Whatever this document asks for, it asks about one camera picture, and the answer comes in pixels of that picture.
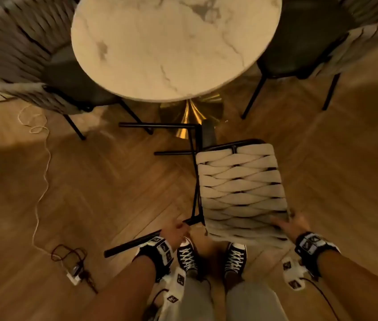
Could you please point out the person's left hand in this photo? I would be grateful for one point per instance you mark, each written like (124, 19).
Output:
(174, 234)

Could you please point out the person's right hand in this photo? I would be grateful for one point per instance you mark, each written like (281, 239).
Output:
(294, 227)

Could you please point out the person's left fingers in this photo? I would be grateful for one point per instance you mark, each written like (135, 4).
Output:
(183, 225)

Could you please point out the person's right fingers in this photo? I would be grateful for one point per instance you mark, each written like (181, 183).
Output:
(281, 223)

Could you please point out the beige woven chair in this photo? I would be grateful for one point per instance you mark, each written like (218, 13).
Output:
(240, 190)

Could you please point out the person's right forearm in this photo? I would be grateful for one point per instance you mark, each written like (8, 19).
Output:
(359, 287)

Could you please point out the person's left forearm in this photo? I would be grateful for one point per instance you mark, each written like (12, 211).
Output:
(125, 290)

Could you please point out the black left sneaker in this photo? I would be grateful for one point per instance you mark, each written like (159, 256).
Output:
(187, 259)

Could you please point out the black sneaker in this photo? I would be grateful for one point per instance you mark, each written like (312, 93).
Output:
(187, 259)
(235, 259)

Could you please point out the black left wrist band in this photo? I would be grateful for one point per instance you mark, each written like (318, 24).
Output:
(157, 254)

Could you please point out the black wrist band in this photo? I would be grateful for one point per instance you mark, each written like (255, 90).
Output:
(157, 254)
(311, 249)

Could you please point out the black right wrist band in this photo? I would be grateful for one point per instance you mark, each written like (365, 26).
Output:
(311, 249)

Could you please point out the black right sneaker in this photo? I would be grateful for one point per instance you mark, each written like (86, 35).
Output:
(235, 259)

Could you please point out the person's left trouser leg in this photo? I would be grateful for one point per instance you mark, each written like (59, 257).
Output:
(195, 302)

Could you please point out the person's trouser leg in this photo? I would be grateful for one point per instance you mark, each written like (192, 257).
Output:
(195, 302)
(254, 302)

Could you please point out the person's right trouser leg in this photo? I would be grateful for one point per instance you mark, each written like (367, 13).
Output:
(254, 302)

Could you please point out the gold table base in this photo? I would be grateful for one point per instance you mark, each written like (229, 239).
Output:
(192, 113)

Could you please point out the white power adapter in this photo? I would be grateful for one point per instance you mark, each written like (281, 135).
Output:
(74, 275)

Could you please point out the grey woven armchair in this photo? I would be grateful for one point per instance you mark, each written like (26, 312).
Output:
(18, 56)
(309, 40)

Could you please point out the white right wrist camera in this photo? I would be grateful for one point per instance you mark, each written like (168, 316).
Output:
(292, 272)

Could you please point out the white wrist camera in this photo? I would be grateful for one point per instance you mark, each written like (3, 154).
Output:
(175, 287)
(292, 272)

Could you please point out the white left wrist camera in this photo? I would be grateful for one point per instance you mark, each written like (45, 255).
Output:
(175, 287)

